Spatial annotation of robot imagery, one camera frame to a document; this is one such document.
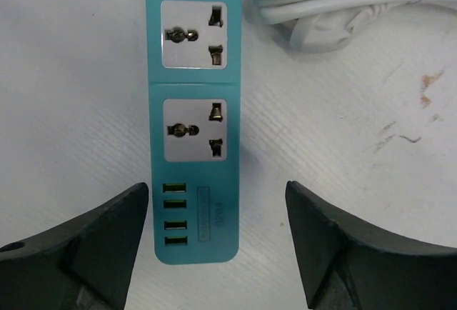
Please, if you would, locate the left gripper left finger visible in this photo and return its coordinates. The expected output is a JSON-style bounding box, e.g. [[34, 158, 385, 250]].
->
[[1, 183, 149, 309]]

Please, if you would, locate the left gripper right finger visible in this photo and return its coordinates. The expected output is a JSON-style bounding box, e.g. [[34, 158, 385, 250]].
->
[[285, 181, 456, 309]]

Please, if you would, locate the teal power strip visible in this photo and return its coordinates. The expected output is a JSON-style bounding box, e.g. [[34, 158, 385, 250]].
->
[[146, 0, 242, 264]]

